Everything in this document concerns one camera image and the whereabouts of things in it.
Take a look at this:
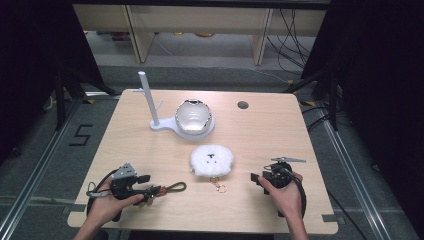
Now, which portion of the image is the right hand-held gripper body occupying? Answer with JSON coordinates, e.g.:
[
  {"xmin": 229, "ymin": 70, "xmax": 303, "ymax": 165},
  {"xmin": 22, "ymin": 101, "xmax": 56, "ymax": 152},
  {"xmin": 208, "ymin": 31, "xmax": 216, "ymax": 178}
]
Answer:
[{"xmin": 262, "ymin": 156, "xmax": 307, "ymax": 190}]

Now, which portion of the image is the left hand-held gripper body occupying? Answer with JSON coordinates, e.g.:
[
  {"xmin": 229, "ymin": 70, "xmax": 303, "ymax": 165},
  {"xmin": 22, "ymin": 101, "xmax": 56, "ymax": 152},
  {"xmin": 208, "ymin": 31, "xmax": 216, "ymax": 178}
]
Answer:
[{"xmin": 109, "ymin": 162, "xmax": 150, "ymax": 201}]

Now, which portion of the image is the green cord lanyard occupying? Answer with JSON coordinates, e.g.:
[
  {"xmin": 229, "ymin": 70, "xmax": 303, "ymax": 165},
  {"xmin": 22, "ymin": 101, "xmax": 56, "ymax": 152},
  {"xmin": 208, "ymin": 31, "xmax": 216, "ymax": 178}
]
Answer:
[{"xmin": 151, "ymin": 181, "xmax": 188, "ymax": 198}]

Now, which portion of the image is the white fluffy plush keychain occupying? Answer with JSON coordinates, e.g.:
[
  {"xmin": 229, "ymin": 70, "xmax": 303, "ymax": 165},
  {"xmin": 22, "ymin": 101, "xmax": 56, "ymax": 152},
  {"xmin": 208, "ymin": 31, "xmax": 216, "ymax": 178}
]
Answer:
[{"xmin": 188, "ymin": 143, "xmax": 236, "ymax": 195}]

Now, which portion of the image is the white pole stand with tray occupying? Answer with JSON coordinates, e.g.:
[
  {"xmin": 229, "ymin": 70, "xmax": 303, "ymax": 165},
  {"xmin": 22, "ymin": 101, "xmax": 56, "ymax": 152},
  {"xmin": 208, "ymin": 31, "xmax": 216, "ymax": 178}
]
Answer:
[{"xmin": 131, "ymin": 70, "xmax": 216, "ymax": 141}]

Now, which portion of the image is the shiny scalloped bowl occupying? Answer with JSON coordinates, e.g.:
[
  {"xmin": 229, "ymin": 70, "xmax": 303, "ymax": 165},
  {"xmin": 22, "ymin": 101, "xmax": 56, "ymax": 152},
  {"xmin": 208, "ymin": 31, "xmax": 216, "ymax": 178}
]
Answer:
[{"xmin": 174, "ymin": 98, "xmax": 214, "ymax": 136}]

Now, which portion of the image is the person's right hand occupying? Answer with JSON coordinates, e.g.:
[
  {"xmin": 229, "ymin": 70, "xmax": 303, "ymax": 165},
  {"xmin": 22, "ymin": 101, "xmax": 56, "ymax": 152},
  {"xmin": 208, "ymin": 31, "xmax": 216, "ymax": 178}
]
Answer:
[{"xmin": 257, "ymin": 171, "xmax": 305, "ymax": 222}]

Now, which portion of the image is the person's left hand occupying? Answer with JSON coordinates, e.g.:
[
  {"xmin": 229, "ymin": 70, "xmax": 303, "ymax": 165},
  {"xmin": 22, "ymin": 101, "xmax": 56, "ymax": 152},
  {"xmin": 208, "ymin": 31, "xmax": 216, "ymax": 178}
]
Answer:
[{"xmin": 86, "ymin": 191, "xmax": 145, "ymax": 228}]

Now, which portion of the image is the black metal stand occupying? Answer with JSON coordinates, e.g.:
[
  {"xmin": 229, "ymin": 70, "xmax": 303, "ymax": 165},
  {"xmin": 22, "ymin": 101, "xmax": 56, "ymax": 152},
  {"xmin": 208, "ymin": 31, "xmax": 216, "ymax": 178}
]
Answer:
[
  {"xmin": 282, "ymin": 65, "xmax": 342, "ymax": 133},
  {"xmin": 52, "ymin": 65, "xmax": 118, "ymax": 132}
]

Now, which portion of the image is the black curtain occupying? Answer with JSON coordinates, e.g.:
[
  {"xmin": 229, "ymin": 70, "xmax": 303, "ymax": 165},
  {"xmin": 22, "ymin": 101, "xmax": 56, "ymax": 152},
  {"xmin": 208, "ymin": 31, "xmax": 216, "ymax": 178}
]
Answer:
[
  {"xmin": 300, "ymin": 0, "xmax": 424, "ymax": 236},
  {"xmin": 0, "ymin": 0, "xmax": 105, "ymax": 165}
]

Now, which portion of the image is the beige wooden shelf unit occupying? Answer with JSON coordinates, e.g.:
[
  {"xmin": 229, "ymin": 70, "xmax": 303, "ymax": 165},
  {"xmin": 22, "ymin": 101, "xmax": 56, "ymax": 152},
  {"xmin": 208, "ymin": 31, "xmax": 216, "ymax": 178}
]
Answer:
[{"xmin": 72, "ymin": 3, "xmax": 328, "ymax": 67}]

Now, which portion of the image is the aluminium floor rail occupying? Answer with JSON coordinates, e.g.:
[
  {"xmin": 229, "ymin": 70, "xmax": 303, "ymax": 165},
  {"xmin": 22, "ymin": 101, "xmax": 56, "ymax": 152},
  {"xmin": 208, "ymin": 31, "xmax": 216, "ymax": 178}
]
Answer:
[
  {"xmin": 318, "ymin": 99, "xmax": 392, "ymax": 240},
  {"xmin": 0, "ymin": 97, "xmax": 85, "ymax": 240}
]

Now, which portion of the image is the thin white floor cable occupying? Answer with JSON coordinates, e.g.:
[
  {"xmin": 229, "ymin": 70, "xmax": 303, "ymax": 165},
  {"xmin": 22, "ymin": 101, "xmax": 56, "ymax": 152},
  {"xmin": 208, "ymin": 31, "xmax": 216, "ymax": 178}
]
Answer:
[{"xmin": 152, "ymin": 32, "xmax": 292, "ymax": 85}]

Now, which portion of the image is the bundle of black cables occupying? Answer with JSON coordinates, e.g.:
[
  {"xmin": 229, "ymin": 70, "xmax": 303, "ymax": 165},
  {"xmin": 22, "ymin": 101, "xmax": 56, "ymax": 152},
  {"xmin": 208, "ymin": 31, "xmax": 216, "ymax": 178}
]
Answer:
[{"xmin": 265, "ymin": 8, "xmax": 317, "ymax": 76}]

